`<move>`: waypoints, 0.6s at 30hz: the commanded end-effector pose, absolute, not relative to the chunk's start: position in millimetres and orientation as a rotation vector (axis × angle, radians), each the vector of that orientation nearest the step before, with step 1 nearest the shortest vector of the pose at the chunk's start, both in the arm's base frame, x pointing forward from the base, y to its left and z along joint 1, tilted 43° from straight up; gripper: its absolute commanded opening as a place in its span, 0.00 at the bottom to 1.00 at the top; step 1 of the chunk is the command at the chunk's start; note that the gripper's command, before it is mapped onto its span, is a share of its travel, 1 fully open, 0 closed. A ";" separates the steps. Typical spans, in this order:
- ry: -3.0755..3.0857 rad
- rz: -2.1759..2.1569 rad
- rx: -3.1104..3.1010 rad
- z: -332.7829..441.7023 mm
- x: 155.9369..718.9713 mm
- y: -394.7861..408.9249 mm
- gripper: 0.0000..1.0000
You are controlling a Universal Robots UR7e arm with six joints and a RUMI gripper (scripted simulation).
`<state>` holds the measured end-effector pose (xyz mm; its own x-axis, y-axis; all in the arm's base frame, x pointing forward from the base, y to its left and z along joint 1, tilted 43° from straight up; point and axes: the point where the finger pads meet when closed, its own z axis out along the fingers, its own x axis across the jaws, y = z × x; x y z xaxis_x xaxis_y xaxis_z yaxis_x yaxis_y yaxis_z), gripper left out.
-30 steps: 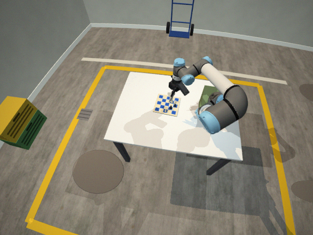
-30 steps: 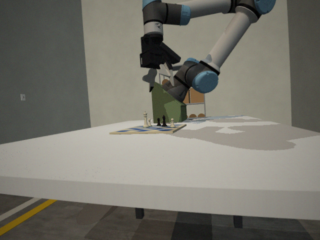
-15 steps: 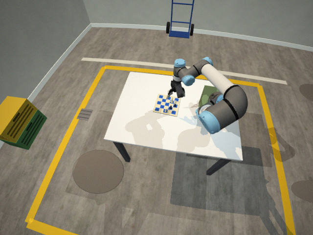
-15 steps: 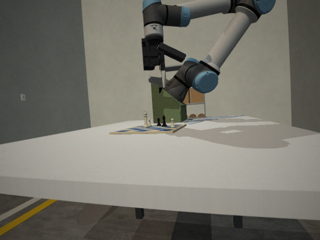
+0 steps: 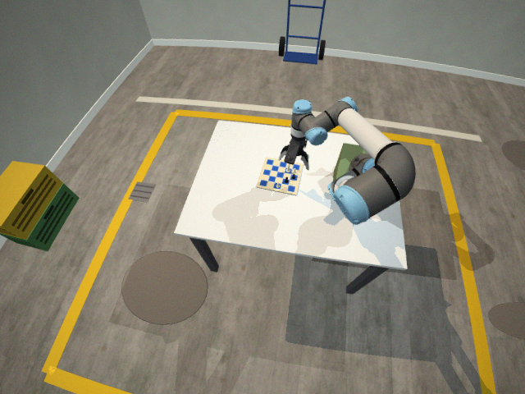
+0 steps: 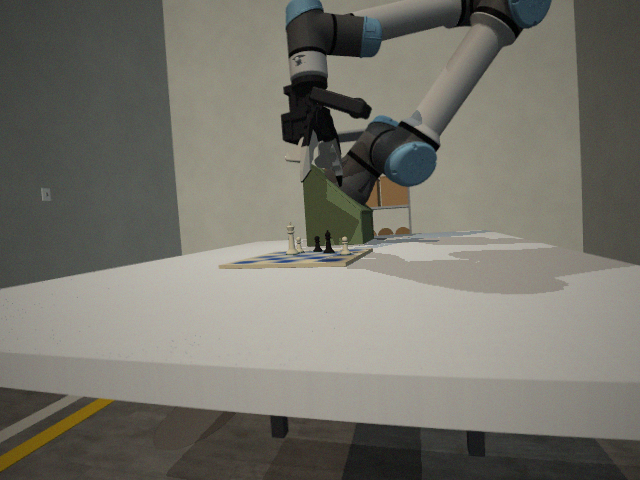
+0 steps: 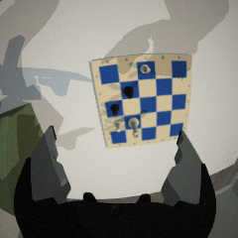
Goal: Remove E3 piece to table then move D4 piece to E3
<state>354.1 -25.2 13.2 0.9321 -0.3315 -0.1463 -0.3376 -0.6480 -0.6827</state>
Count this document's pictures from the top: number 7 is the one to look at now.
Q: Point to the blue and cream chessboard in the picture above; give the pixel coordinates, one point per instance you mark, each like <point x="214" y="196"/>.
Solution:
<point x="161" y="98"/>

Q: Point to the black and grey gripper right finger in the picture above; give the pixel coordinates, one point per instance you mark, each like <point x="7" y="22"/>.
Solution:
<point x="188" y="188"/>

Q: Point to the white pawn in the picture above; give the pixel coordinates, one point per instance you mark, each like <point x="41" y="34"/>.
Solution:
<point x="144" y="68"/>
<point x="118" y="125"/>

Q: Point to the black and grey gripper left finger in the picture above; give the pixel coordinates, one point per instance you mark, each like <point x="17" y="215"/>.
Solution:
<point x="41" y="186"/>

